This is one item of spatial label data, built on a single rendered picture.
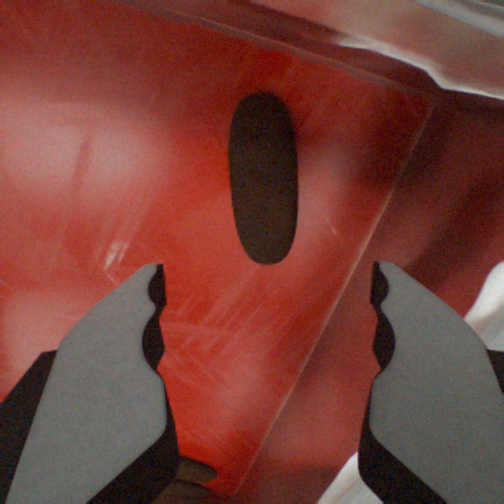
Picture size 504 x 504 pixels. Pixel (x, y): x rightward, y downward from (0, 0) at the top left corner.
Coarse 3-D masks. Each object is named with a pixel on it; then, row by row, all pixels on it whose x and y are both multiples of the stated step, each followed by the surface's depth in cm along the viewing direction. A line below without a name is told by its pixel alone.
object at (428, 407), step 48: (384, 288) 10; (384, 336) 9; (432, 336) 8; (384, 384) 7; (432, 384) 7; (480, 384) 7; (384, 432) 6; (432, 432) 6; (480, 432) 6; (384, 480) 6; (432, 480) 5; (480, 480) 5
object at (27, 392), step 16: (48, 352) 8; (32, 368) 8; (48, 368) 8; (16, 384) 7; (32, 384) 7; (16, 400) 7; (32, 400) 7; (0, 416) 6; (16, 416) 6; (32, 416) 6; (0, 432) 6; (16, 432) 6; (0, 448) 6; (16, 448) 6; (0, 464) 6; (16, 464) 6; (0, 480) 5; (0, 496) 5
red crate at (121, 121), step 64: (0, 0) 15; (64, 0) 15; (0, 64) 17; (64, 64) 17; (128, 64) 17; (192, 64) 16; (256, 64) 16; (320, 64) 16; (0, 128) 18; (64, 128) 18; (128, 128) 18; (192, 128) 18; (320, 128) 18; (384, 128) 18; (0, 192) 20; (64, 192) 20; (128, 192) 20; (192, 192) 20; (320, 192) 19; (384, 192) 19; (0, 256) 22; (64, 256) 22; (128, 256) 22; (192, 256) 22; (320, 256) 21; (0, 320) 25; (64, 320) 25; (192, 320) 24; (256, 320) 24; (320, 320) 24; (0, 384) 29; (192, 384) 28; (256, 384) 28; (192, 448) 32; (256, 448) 32
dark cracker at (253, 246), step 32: (256, 96) 17; (256, 128) 17; (288, 128) 17; (256, 160) 18; (288, 160) 18; (256, 192) 19; (288, 192) 19; (256, 224) 19; (288, 224) 20; (256, 256) 21
